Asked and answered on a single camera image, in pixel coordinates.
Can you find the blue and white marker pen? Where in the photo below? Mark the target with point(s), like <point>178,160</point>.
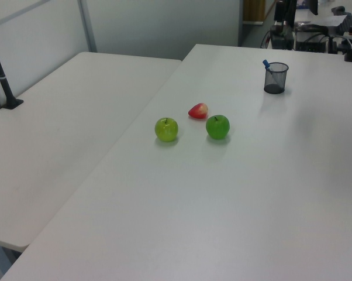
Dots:
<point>266,63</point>

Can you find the black mesh pen cup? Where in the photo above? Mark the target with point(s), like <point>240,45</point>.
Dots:
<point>276,80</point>

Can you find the yellow-green toy apple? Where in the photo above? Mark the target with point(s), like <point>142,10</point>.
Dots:
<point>166,130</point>

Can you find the red strawberry toy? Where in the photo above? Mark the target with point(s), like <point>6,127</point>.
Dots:
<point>197,112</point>

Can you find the dark green toy apple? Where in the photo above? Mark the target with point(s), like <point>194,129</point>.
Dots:
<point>217,128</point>

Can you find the white side table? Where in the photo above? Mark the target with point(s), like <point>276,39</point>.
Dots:
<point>62,117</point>

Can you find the dark equipment stack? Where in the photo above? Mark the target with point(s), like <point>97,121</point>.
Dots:
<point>282,36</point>

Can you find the yellow wooden cabinet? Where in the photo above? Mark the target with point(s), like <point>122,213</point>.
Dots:
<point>253,10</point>

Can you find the black electronics box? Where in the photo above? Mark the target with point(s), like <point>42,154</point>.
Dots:
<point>312,44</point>

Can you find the grey partition frame post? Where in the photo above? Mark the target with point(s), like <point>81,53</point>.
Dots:
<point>87,26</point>

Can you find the black camera pole with base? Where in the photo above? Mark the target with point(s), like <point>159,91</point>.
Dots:
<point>2,80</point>

